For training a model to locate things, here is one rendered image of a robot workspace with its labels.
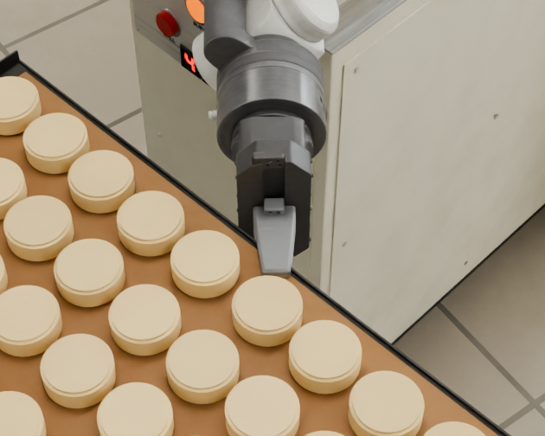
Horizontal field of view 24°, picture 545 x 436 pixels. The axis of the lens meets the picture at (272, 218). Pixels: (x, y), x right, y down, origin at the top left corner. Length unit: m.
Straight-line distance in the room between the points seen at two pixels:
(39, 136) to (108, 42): 1.54
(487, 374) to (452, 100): 0.61
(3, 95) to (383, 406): 0.40
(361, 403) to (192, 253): 0.17
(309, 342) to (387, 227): 0.82
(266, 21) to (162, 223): 0.21
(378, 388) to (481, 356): 1.24
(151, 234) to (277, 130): 0.12
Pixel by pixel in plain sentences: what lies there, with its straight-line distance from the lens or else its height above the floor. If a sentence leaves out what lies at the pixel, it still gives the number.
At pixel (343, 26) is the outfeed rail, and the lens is 1.31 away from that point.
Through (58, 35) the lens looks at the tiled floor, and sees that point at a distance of 2.56.
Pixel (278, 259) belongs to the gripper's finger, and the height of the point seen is 1.01.
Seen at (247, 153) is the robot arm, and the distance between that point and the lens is 0.92.
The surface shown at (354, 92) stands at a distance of 1.38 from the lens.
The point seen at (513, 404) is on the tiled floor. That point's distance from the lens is 2.05.
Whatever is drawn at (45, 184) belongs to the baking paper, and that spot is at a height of 1.00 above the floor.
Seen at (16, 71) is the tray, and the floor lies 1.00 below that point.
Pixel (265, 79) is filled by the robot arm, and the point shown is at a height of 1.04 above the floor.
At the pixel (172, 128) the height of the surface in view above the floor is 0.52.
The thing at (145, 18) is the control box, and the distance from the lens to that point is 1.49.
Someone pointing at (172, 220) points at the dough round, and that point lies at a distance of 0.93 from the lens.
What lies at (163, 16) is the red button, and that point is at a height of 0.77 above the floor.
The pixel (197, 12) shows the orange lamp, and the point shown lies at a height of 0.81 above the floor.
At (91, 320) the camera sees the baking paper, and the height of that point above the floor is 1.00.
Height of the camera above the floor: 1.75
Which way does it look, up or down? 52 degrees down
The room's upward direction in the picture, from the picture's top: straight up
